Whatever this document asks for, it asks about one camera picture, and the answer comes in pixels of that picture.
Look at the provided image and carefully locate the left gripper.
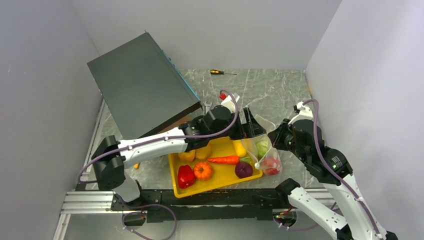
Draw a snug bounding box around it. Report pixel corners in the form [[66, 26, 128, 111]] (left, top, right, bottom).
[[209, 108, 266, 141]]

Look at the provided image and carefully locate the green cabbage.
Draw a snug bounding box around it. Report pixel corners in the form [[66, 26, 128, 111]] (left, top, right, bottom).
[[255, 140, 270, 160]]

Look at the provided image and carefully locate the clear zip top bag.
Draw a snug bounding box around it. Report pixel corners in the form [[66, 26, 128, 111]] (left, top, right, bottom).
[[241, 114, 282, 176]]

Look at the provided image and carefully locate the yellow lemon squash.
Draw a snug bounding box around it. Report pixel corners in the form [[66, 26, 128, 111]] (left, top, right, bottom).
[[232, 140, 247, 158]]

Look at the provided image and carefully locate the red apple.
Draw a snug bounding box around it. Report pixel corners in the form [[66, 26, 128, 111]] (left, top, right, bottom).
[[262, 157, 282, 176]]

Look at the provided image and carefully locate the purple onion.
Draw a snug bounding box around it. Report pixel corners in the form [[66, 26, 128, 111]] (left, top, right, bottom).
[[234, 161, 253, 179]]

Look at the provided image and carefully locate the red bell pepper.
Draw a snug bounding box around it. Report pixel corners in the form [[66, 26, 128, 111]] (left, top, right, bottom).
[[177, 165, 196, 189]]

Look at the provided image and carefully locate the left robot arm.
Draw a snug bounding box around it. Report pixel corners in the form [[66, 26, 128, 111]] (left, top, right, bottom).
[[91, 105, 267, 210]]

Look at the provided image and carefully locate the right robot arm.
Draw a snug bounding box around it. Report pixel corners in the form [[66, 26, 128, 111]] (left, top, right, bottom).
[[267, 118, 398, 240]]

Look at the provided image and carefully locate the yellow plastic tray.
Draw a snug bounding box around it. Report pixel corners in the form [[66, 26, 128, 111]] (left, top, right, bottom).
[[167, 135, 264, 199]]

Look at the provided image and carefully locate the orange carrot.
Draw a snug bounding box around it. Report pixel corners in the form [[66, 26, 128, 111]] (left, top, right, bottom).
[[207, 155, 251, 165]]

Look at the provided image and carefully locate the silver wrench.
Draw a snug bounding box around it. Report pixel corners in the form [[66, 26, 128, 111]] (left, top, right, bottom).
[[203, 101, 213, 115]]

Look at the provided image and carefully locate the brown potato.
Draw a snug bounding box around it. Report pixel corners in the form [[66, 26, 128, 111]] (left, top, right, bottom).
[[195, 144, 212, 161]]

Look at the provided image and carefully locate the orange pumpkin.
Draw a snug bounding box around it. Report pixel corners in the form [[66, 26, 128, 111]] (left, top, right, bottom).
[[193, 162, 214, 181]]

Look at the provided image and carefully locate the wooden block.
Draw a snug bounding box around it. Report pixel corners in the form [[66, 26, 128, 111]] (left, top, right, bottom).
[[159, 115, 192, 134]]

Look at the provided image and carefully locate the yellow bell pepper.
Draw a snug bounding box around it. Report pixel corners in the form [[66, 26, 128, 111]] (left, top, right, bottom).
[[177, 150, 196, 163]]

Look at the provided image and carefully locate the black yellow screwdriver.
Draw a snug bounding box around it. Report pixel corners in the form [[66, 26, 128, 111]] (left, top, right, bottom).
[[209, 69, 237, 76]]

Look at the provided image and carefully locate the dark grey box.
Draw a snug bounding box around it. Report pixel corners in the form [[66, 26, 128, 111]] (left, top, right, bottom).
[[87, 32, 201, 140]]

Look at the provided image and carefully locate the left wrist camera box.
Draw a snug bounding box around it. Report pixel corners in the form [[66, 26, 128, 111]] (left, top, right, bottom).
[[219, 93, 240, 113]]

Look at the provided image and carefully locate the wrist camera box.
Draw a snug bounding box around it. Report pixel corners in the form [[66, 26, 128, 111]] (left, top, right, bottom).
[[219, 93, 240, 113], [289, 101, 314, 125]]

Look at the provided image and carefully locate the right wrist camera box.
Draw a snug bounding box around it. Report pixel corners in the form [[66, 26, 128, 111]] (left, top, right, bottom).
[[289, 101, 314, 125]]

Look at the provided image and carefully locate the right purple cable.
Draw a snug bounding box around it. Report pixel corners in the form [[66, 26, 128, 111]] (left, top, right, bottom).
[[273, 98, 385, 240]]

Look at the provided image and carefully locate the purple cable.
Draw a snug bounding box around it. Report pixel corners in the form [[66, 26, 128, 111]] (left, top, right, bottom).
[[273, 98, 385, 240], [77, 89, 240, 240]]

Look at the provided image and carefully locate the black base frame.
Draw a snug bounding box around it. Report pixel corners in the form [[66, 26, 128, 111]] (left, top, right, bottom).
[[110, 188, 290, 223]]

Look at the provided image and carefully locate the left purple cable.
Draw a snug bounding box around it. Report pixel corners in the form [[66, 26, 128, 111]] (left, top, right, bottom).
[[77, 89, 240, 240]]

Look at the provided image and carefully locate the aluminium rail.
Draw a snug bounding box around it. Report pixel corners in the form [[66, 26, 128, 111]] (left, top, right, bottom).
[[53, 190, 114, 240]]

